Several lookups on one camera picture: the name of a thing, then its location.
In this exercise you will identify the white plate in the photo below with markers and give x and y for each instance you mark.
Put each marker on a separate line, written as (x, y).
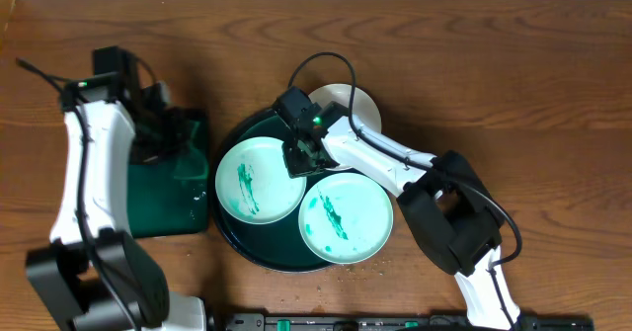
(368, 106)
(345, 218)
(252, 182)

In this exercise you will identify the green sponge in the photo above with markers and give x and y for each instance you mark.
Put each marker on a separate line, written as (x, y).
(191, 165)

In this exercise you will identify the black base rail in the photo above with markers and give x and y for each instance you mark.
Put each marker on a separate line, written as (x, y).
(260, 322)

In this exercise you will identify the white plate top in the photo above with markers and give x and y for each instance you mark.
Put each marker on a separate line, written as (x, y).
(368, 106)

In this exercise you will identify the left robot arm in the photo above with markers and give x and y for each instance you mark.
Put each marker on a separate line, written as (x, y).
(93, 274)

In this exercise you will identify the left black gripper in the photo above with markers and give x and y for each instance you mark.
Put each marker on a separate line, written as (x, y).
(161, 136)

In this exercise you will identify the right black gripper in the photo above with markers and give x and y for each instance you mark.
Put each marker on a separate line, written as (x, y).
(295, 167)

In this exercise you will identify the rectangular black tray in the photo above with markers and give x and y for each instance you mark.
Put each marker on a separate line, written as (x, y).
(160, 205)

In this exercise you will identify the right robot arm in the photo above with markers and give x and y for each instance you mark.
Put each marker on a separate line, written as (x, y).
(452, 216)

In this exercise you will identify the round black tray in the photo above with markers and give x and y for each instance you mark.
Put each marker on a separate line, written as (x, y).
(278, 245)

